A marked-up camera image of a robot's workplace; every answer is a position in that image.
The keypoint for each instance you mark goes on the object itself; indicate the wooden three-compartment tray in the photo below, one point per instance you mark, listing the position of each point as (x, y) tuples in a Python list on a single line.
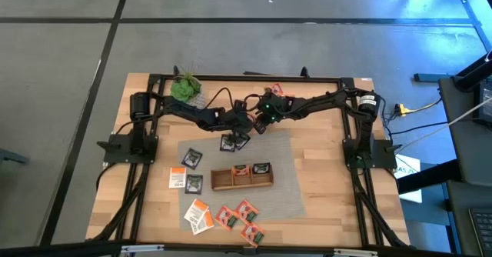
[(221, 181)]

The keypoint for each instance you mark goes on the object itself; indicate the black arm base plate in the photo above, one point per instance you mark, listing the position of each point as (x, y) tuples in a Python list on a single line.
[(115, 155), (386, 161)]

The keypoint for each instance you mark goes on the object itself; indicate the black desk leg bar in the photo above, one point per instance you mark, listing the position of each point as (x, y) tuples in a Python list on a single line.
[(426, 178)]

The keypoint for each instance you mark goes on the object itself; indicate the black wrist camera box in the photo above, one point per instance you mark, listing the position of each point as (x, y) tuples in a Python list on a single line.
[(240, 106)]

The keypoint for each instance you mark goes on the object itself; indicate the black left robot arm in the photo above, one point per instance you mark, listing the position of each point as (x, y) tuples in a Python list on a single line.
[(192, 112)]

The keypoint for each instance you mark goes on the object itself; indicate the white paper sign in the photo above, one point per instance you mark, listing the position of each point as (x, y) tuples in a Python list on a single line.
[(407, 170)]

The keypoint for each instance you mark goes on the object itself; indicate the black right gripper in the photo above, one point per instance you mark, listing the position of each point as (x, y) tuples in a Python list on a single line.
[(274, 111)]

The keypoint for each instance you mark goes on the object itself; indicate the black pole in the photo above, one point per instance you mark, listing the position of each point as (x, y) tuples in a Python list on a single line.
[(474, 74)]

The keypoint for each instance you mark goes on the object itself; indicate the teal metal bar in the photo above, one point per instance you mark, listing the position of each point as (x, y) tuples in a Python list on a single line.
[(426, 77)]

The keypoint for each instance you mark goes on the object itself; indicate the black keyboard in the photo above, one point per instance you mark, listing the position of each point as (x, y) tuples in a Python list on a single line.
[(482, 230)]

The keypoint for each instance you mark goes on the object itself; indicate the dark grey desk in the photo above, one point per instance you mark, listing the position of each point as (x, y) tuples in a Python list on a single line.
[(473, 153)]

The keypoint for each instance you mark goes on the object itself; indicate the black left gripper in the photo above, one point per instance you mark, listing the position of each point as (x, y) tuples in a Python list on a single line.
[(238, 122)]

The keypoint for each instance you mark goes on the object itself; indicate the black beam with silver brackets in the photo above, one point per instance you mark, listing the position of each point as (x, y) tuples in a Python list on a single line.
[(77, 247)]

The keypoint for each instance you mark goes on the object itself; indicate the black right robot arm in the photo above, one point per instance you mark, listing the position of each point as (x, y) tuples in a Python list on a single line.
[(326, 99)]

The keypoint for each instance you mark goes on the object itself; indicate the white orange Tazo tea packet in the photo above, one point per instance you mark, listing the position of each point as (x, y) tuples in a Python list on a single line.
[(177, 177), (205, 224), (195, 209)]

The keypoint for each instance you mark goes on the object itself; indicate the green succulent in white pot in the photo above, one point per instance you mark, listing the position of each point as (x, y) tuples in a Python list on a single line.
[(184, 89)]

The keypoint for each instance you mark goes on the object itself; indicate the dark blackcurrant tea packet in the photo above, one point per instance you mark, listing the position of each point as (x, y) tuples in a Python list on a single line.
[(261, 167), (191, 158), (226, 144), (193, 184), (246, 143)]

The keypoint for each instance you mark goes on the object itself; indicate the teal chair foot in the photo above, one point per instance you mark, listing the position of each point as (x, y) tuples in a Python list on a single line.
[(9, 157)]

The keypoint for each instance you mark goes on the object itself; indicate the grey woven placemat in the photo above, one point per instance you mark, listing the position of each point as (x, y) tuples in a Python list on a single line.
[(284, 195)]

